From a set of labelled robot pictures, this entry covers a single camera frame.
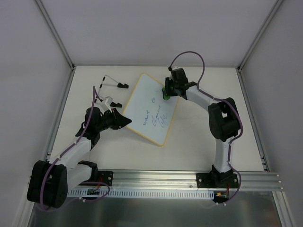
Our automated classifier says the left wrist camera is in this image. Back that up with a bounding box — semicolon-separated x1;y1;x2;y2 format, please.
100;96;113;112

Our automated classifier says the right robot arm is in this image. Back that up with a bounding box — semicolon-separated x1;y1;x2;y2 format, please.
162;76;243;189

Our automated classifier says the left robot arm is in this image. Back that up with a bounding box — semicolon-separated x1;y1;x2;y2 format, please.
27;107;132;210

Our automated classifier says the whiteboard wire stand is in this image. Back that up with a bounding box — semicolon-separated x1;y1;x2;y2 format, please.
94;75;129;104

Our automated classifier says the yellow framed whiteboard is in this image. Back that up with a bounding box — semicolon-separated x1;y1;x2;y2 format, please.
123;73;178;147

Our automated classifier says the white slotted cable duct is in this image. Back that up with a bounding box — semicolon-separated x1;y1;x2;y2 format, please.
67;187;214;200

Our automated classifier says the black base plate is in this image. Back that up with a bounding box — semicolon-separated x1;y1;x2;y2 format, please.
196;173;239;189
80;171;114;186

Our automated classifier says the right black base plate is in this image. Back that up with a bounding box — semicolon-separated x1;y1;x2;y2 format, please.
196;173;239;189

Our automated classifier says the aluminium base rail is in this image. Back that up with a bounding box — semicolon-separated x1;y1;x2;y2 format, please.
27;168;284;191

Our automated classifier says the green whiteboard eraser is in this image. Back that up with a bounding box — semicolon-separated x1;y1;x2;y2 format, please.
161;87;170;100

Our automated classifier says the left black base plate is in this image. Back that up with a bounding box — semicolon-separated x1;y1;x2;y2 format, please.
80;171;114;186

